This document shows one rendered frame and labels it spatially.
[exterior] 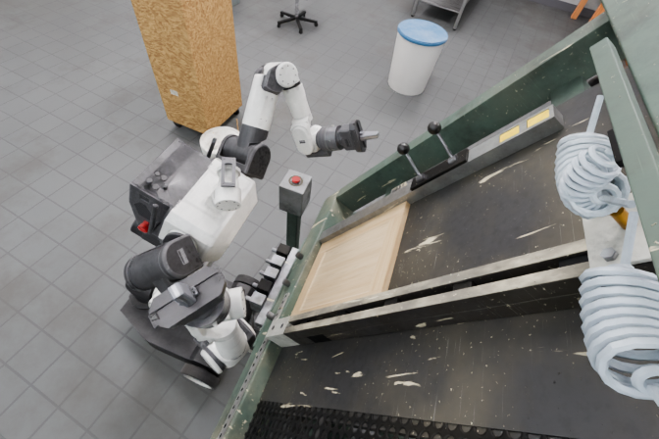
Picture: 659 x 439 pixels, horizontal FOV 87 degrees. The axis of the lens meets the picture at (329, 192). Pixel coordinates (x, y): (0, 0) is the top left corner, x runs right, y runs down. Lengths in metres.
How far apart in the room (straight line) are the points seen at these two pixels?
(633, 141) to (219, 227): 0.87
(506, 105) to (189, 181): 0.93
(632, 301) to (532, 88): 0.85
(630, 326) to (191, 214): 0.90
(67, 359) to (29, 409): 0.24
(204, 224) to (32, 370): 1.72
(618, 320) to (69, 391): 2.35
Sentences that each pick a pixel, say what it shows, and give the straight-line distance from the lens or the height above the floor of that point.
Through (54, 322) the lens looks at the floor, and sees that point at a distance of 2.62.
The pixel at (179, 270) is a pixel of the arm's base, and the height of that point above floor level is 1.34.
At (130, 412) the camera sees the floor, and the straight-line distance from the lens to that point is 2.30.
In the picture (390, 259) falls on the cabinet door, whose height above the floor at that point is 1.31.
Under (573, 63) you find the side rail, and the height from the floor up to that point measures 1.74.
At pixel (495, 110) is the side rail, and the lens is 1.18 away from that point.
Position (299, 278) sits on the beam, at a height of 0.90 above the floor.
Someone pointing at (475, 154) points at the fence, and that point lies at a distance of 0.99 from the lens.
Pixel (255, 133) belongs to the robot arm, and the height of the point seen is 1.39.
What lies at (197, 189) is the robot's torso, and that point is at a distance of 1.04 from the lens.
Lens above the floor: 2.15
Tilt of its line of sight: 50 degrees down
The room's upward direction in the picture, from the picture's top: 9 degrees clockwise
